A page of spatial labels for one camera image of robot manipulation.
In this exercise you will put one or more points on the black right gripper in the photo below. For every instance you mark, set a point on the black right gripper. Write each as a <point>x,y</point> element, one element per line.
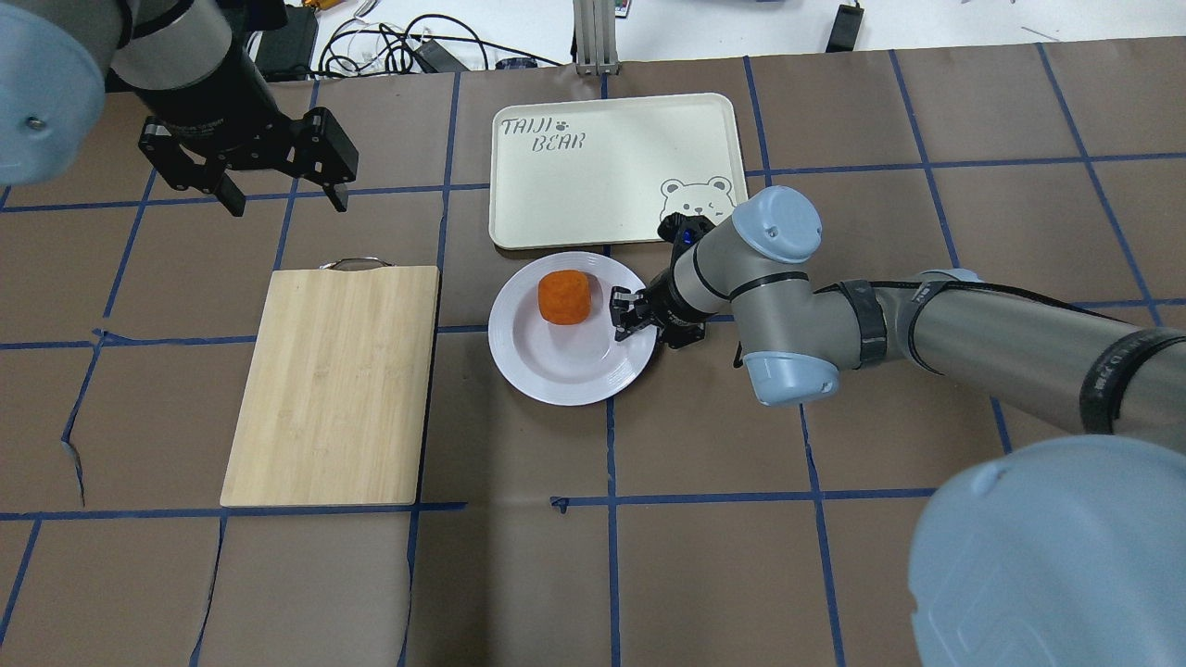
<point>669,312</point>

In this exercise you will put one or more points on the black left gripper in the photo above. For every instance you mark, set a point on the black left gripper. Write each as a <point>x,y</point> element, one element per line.
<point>215,119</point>

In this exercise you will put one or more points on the orange fruit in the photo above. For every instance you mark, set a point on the orange fruit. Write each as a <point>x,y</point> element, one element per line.
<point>563,297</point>

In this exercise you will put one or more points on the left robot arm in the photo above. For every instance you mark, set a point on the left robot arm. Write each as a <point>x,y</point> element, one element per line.
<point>57,54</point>

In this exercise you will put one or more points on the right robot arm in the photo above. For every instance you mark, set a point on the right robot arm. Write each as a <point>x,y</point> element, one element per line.
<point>1065,552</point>

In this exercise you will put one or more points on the cream bear tray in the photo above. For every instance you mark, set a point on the cream bear tray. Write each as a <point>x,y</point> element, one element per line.
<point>606,172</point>

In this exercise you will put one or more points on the white round plate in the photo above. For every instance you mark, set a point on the white round plate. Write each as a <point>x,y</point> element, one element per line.
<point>566,365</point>

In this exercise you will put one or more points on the bamboo cutting board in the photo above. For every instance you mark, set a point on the bamboo cutting board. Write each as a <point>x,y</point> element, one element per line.
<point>335,403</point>

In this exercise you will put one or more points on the black power adapter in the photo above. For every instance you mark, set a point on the black power adapter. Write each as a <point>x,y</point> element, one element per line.
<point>846,28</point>

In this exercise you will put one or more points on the aluminium frame post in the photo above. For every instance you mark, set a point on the aluminium frame post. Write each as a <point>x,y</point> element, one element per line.
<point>595,48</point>

